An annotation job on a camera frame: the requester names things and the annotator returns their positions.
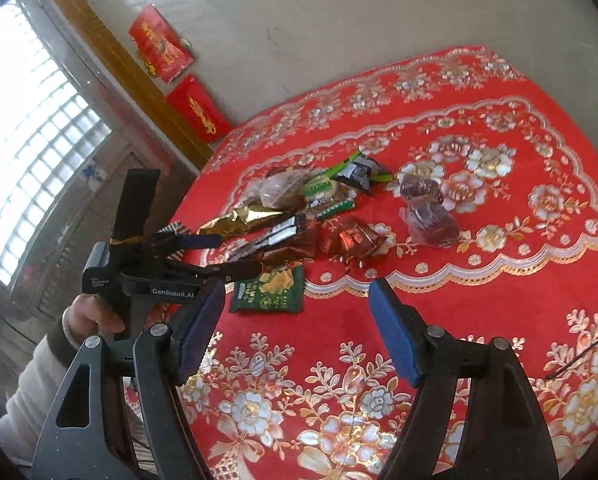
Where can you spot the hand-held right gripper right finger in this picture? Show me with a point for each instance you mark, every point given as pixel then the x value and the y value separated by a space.
pixel 394 330

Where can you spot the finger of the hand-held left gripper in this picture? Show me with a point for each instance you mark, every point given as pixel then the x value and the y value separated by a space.
pixel 199 241
pixel 234 272

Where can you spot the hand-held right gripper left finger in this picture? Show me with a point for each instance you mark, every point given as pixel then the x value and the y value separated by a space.
pixel 201 330

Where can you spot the dark brown snack packet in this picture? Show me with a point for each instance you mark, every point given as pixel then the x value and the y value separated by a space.
pixel 299 240

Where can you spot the clear packet of dates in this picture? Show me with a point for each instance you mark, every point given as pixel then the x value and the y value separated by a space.
pixel 431 220
pixel 419 187

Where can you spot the green white pastry packet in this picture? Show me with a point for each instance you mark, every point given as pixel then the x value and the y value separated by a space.
pixel 324 192

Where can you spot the person's left forearm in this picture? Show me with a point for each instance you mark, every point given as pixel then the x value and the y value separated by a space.
pixel 34 385

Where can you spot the person's left hand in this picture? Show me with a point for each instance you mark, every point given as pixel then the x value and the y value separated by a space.
pixel 91 315

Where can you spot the gold foil snack packet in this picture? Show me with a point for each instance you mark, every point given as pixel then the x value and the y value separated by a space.
pixel 239 220

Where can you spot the red floral tablecloth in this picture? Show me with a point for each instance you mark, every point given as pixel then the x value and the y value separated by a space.
pixel 479 285

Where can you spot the clear packet brown pastry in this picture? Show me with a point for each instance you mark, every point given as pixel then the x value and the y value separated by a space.
pixel 279 187

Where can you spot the red-brown foil snack packet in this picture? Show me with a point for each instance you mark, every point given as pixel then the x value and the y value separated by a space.
pixel 351 237

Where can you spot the black green snack packet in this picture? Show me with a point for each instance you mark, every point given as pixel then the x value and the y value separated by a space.
pixel 359 170

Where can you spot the thin black stick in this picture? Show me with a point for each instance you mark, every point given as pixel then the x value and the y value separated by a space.
pixel 576 357

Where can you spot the window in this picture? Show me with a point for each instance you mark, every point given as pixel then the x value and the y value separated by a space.
pixel 29 110

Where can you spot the wooden window trim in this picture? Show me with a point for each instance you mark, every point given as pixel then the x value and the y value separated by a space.
pixel 119 55

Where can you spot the small red wall decoration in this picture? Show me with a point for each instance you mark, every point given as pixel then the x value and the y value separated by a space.
pixel 199 107

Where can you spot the large red wall decoration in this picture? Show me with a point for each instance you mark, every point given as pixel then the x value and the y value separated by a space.
pixel 159 42

